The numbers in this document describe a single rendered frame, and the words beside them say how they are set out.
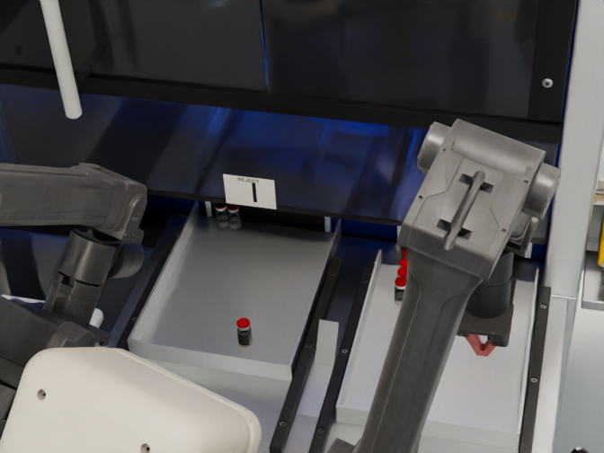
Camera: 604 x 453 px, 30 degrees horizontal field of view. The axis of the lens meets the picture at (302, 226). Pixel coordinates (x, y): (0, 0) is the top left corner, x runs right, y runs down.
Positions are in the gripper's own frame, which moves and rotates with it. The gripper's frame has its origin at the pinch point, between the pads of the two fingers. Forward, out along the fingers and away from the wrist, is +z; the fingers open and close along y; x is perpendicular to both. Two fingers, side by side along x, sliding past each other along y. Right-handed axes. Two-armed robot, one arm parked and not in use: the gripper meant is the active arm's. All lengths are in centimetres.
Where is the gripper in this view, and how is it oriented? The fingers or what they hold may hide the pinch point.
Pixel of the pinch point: (482, 350)
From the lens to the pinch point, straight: 147.9
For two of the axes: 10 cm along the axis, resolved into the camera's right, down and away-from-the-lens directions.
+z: 0.6, 7.3, 6.8
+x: -9.7, -1.2, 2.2
